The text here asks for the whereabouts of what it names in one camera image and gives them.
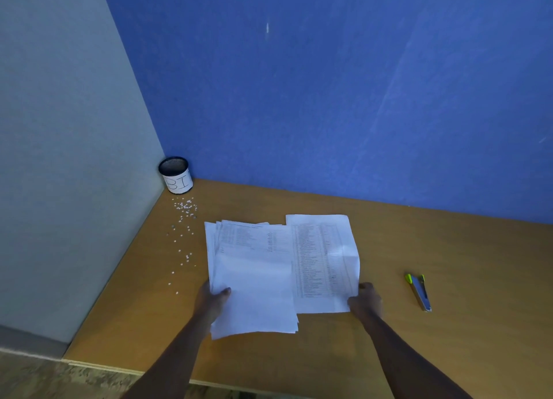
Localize black mesh cup white label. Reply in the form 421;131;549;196
158;156;194;195

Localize stack of white printed papers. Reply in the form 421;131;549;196
204;220;300;341

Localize person's right hand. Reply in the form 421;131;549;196
347;282;384;322

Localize single white printed sheet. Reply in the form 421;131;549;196
285;214;361;314

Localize person's right forearm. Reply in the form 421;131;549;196
361;310;474;399

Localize person's left forearm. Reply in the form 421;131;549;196
121;314;210;399

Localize person's left hand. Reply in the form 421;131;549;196
193;280;232;326

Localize grey stapler with green tips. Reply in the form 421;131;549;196
405;273;432;312

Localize scattered white paper punch dots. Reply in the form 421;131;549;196
166;197;199;295

